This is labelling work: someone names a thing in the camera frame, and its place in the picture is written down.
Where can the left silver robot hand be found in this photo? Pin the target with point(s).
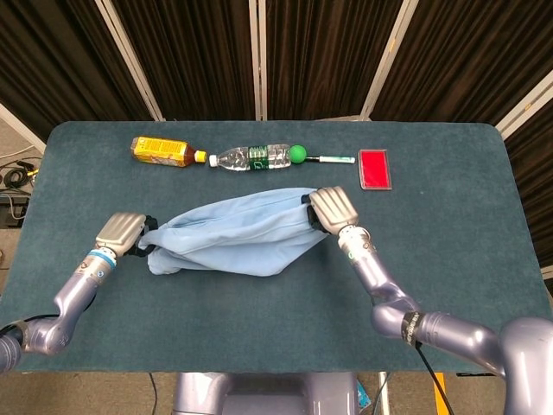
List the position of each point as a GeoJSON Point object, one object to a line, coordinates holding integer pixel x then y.
{"type": "Point", "coordinates": [118, 231]}

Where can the clear water bottle green label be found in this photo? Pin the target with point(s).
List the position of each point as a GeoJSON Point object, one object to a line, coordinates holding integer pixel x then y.
{"type": "Point", "coordinates": [242, 157]}

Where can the white marker pen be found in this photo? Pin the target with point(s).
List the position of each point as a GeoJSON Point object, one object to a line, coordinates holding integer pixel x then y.
{"type": "Point", "coordinates": [337, 160]}

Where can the white partition frame post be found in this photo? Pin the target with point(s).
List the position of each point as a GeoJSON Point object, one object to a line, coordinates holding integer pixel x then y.
{"type": "Point", "coordinates": [258, 60]}
{"type": "Point", "coordinates": [21, 125]}
{"type": "Point", "coordinates": [129, 60]}
{"type": "Point", "coordinates": [389, 60]}
{"type": "Point", "coordinates": [525, 108]}

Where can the dark pleated curtain panel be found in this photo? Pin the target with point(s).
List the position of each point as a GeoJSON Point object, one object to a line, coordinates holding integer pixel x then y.
{"type": "Point", "coordinates": [56, 56]}
{"type": "Point", "coordinates": [475, 47]}
{"type": "Point", "coordinates": [324, 56]}
{"type": "Point", "coordinates": [194, 56]}
{"type": "Point", "coordinates": [535, 186]}

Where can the green ball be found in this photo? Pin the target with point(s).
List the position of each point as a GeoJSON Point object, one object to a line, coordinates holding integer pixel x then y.
{"type": "Point", "coordinates": [297, 155]}

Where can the teal velvet table cloth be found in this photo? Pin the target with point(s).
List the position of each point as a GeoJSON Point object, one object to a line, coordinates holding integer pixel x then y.
{"type": "Point", "coordinates": [453, 242]}

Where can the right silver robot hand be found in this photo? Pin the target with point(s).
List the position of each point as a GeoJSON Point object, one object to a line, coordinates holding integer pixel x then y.
{"type": "Point", "coordinates": [334, 209]}

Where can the grey power box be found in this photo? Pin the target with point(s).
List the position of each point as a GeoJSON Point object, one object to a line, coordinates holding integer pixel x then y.
{"type": "Point", "coordinates": [13, 212]}

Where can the light blue fleece shorts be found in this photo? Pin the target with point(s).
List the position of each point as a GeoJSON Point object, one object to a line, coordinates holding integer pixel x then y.
{"type": "Point", "coordinates": [233, 233]}

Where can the red ink pad case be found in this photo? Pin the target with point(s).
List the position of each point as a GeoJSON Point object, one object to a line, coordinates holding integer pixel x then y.
{"type": "Point", "coordinates": [375, 168]}

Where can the tea bottle with yellow label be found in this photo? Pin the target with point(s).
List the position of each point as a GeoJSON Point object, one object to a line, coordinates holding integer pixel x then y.
{"type": "Point", "coordinates": [160, 149]}

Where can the purple robot torso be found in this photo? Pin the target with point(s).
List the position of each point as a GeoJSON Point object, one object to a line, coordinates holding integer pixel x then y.
{"type": "Point", "coordinates": [268, 393]}

